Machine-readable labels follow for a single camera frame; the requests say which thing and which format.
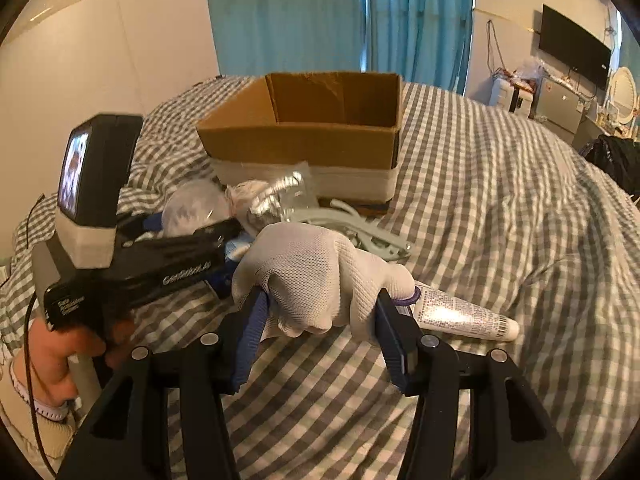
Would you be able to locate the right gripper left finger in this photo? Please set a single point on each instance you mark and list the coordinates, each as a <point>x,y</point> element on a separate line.
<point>239,336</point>

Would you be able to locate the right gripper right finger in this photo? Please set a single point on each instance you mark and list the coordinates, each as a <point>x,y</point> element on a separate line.
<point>399,336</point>

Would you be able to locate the white cream tube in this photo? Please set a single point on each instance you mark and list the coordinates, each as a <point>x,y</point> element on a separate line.
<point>435,310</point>

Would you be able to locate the white knit glove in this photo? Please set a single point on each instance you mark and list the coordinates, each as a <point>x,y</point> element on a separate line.
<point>317,279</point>

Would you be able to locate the blue white tissue pack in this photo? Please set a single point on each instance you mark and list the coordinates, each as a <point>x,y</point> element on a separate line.
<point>220,279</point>

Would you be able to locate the clear plastic bag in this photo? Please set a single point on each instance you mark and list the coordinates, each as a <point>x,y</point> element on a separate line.
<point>258,203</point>

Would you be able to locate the brown cardboard box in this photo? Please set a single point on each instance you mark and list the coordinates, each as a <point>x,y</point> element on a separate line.
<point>344,125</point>

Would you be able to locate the teal curtain left panel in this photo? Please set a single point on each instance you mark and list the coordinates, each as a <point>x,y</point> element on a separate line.
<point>256,37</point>

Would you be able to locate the teal curtain panel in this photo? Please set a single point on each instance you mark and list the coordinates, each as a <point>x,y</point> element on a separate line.
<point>426,41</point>
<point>256,37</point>

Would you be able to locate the white suitcase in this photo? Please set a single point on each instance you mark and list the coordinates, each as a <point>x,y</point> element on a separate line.
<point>512,95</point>

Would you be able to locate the silver mini fridge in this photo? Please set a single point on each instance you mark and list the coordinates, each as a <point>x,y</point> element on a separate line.
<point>559,105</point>

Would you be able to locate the black clothing on chair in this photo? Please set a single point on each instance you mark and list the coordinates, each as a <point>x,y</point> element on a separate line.
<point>619,158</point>

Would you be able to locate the teal curtain right panel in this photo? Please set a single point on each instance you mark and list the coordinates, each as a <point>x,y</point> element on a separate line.
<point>426,41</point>

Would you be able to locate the white oval mirror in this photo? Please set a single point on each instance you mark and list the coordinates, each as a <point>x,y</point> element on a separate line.
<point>623,95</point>

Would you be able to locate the black camera display unit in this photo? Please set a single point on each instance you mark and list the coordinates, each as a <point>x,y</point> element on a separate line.
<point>96,165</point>

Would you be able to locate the black wall television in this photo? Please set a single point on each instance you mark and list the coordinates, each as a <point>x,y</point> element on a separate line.
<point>583,53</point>

